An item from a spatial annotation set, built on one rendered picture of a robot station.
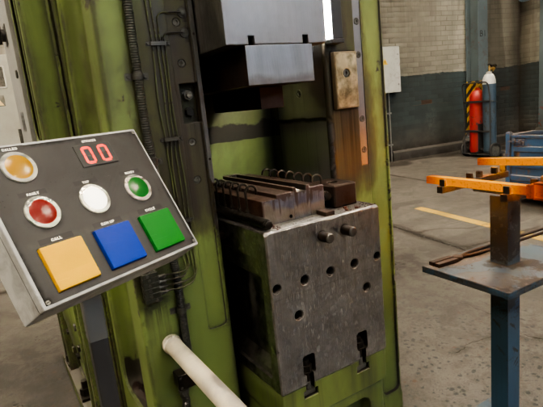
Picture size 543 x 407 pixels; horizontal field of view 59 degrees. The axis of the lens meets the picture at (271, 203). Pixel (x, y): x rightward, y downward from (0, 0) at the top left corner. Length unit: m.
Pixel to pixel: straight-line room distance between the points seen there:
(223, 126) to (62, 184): 0.89
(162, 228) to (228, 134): 0.81
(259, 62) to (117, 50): 0.34
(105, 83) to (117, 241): 0.47
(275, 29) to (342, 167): 0.52
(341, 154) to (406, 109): 7.45
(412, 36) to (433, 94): 1.09
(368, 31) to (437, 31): 7.83
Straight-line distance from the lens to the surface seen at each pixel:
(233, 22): 1.20
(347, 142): 1.55
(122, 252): 0.87
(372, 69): 1.64
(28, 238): 0.83
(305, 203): 1.30
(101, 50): 1.23
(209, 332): 1.40
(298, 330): 1.30
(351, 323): 1.42
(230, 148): 1.70
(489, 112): 8.46
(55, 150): 0.93
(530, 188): 1.36
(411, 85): 9.03
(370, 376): 1.55
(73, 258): 0.83
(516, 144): 5.23
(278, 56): 1.25
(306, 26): 1.31
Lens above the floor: 1.22
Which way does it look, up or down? 12 degrees down
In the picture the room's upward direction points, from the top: 6 degrees counter-clockwise
